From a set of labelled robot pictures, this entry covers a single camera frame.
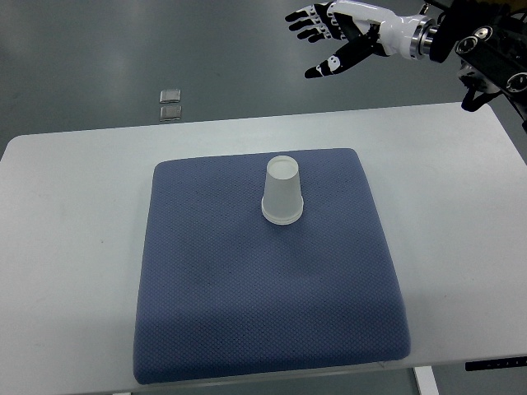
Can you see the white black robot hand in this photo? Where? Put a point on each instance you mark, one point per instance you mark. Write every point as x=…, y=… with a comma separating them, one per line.
x=366, y=30

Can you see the white paper cup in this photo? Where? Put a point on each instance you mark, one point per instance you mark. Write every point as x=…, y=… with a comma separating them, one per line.
x=282, y=220
x=282, y=190

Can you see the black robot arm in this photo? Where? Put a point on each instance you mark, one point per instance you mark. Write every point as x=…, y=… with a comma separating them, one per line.
x=490, y=39

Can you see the white paper cup on cushion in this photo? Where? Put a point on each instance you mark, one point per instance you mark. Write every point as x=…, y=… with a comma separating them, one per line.
x=282, y=220

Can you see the upper metal floor plate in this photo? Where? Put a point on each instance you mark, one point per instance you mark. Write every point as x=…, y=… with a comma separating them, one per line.
x=169, y=96

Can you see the metal floor plate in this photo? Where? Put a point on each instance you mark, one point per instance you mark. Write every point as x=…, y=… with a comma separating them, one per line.
x=170, y=113
x=169, y=96

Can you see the lower metal floor plate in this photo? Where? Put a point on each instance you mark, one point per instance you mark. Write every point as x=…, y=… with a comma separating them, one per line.
x=170, y=113

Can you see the blue textured cushion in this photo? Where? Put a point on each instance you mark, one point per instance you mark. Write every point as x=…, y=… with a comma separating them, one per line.
x=225, y=292

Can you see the black table control panel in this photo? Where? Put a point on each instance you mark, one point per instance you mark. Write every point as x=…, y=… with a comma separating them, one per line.
x=505, y=363

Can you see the white table leg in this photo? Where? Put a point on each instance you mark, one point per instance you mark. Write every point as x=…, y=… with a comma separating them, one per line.
x=425, y=379

